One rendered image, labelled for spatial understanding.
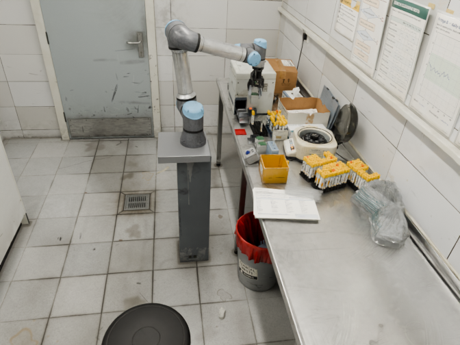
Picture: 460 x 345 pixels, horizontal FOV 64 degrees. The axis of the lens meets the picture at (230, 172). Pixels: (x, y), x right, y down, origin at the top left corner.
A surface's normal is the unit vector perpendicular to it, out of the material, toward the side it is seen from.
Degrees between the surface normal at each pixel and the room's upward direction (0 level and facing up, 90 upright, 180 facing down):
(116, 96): 90
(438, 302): 0
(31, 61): 90
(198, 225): 90
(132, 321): 2
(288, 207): 0
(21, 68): 90
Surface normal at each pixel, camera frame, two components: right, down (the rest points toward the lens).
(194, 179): 0.14, 0.57
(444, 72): -0.99, 0.09
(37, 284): 0.05, -0.82
